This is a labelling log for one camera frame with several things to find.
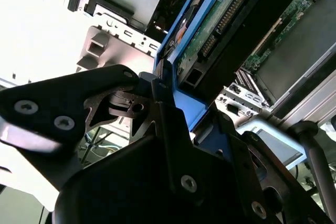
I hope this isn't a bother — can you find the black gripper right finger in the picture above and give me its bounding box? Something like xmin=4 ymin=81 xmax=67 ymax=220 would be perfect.
xmin=213 ymin=102 xmax=330 ymax=224

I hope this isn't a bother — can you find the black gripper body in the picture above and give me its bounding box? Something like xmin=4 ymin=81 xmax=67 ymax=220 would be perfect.
xmin=50 ymin=133 xmax=251 ymax=224

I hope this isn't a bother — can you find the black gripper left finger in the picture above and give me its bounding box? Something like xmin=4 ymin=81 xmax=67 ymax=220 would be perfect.
xmin=0 ymin=58 xmax=205 ymax=198

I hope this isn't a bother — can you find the hard disk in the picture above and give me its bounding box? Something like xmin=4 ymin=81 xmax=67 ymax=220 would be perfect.
xmin=154 ymin=0 xmax=324 ymax=156

